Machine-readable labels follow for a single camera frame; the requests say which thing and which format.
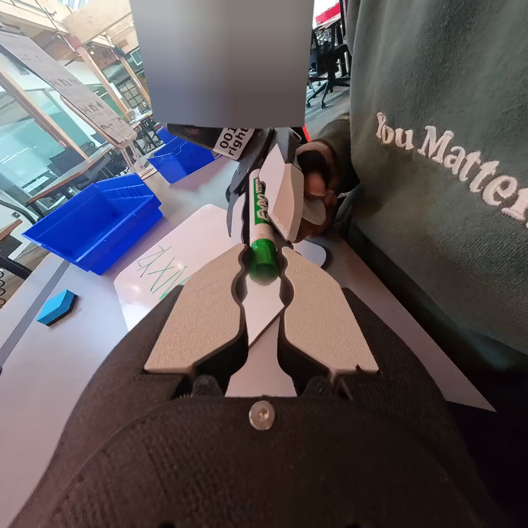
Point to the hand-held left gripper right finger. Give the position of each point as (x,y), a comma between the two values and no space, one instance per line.
(330,317)

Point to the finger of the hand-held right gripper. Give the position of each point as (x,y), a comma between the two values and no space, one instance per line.
(239,222)
(288,198)

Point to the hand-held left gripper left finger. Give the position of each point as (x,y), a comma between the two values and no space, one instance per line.
(194,317)

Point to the green dry erase marker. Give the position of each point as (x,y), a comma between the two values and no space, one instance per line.
(260,206)

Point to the white whiteboard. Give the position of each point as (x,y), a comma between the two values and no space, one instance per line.
(198,235)

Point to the green marker cap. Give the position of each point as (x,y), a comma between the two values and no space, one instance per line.
(264,260)

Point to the blue plastic bin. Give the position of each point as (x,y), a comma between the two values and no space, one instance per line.
(95,222)
(181,159)

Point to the blue foam eraser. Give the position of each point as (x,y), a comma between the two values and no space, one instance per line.
(55,309)

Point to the person's right hand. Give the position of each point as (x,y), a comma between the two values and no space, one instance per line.
(317,181)

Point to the white sign stand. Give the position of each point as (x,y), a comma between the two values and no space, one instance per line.
(140,165)

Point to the person's green sweatshirt torso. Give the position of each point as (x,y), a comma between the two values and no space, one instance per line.
(433,247)

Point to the black office chair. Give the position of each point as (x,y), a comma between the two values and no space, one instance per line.
(330,70)

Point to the black tape strip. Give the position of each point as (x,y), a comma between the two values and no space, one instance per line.
(37,305)

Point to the wooden top desk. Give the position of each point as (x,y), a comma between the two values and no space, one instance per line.
(70,173)

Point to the printed instruction sign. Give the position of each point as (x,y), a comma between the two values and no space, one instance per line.
(82,95)

